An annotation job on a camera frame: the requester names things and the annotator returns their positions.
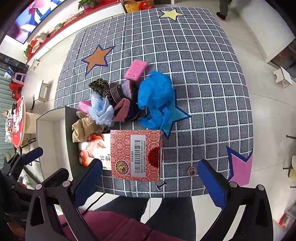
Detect red patterned carton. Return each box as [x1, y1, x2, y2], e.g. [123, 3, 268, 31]
[110, 129, 164, 182]

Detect pink sponge block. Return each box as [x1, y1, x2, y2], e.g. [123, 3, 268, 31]
[124, 59, 149, 81]
[79, 100, 93, 112]

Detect floral tissue pack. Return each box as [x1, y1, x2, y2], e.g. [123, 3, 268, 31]
[78, 133, 112, 171]

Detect yellow red gift box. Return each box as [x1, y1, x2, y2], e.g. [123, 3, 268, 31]
[124, 0, 154, 13]

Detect wall television screen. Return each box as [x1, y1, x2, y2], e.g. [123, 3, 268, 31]
[6, 0, 66, 44]

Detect person's dark pants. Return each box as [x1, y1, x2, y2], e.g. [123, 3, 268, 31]
[92, 197, 197, 241]

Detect red topped white cabinet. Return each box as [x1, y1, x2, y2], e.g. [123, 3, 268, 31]
[24, 0, 126, 67]

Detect leopard print cloth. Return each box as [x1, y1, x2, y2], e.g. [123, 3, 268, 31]
[88, 78, 111, 98]

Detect person's maroon jacket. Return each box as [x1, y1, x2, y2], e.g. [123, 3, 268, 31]
[58, 210, 148, 241]

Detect white box with grey inside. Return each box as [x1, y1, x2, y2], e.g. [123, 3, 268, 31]
[36, 105, 104, 193]

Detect potted green plant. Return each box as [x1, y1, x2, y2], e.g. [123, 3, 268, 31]
[78, 0, 97, 10]

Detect light blue fluffy duster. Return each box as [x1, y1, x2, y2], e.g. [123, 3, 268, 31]
[87, 93, 115, 127]

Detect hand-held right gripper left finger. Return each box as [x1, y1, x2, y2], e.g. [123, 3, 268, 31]
[25, 159, 103, 241]

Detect beige crumpled cloth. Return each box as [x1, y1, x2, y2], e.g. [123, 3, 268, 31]
[71, 117, 104, 143]

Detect pink plastic stool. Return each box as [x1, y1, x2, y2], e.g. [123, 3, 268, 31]
[13, 72, 26, 87]

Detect grey checked star tablecloth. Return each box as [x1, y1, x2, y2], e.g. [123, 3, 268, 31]
[54, 7, 253, 198]

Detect black cable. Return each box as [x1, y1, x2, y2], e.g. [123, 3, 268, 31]
[82, 192, 104, 216]

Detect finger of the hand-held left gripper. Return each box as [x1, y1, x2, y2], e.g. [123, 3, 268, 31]
[40, 168, 70, 186]
[0, 147, 44, 184]

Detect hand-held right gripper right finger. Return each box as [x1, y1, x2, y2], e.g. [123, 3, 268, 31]
[196, 159, 274, 241]

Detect blue plastic bag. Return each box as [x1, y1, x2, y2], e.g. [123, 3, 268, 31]
[137, 71, 179, 130]

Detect pink knit cloth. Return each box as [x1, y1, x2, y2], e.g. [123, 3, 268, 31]
[112, 98, 131, 122]

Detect white step stool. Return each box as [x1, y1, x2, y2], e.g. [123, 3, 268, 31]
[33, 80, 51, 102]
[273, 66, 294, 88]

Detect round red table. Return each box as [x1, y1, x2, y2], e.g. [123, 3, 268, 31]
[9, 95, 29, 149]

